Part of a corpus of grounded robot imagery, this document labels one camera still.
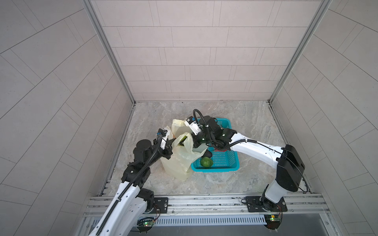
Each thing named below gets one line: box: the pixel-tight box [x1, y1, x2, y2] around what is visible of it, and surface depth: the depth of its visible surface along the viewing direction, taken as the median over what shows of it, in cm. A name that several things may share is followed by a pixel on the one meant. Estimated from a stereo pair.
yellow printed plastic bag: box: [160, 118, 209, 181], surface depth 73 cm
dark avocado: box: [201, 149, 213, 158], surface depth 87 cm
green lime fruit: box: [200, 156, 213, 168], surface depth 83 cm
